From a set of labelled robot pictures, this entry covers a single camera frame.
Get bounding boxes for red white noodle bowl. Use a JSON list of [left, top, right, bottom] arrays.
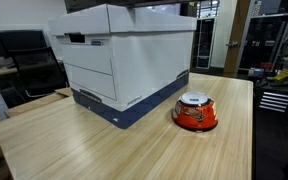
[[171, 91, 219, 133]]

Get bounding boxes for white blue bankers box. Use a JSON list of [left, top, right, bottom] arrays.
[[47, 3, 198, 130]]

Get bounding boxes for glass door cabinet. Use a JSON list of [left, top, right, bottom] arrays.
[[191, 16, 217, 70]]

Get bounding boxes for wooden door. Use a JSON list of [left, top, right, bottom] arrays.
[[223, 0, 252, 77]]

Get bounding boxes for low wooden side desk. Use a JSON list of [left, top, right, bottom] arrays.
[[4, 87, 74, 118]]

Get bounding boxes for black mesh office chair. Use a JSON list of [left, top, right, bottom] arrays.
[[0, 29, 69, 99]]

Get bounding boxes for black cabinet white stripes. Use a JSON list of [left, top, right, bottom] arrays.
[[253, 83, 288, 124]]

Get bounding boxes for black shelf unit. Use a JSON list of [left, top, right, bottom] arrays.
[[237, 0, 288, 79]]

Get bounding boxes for yellow object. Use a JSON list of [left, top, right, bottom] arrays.
[[273, 68, 288, 83]]

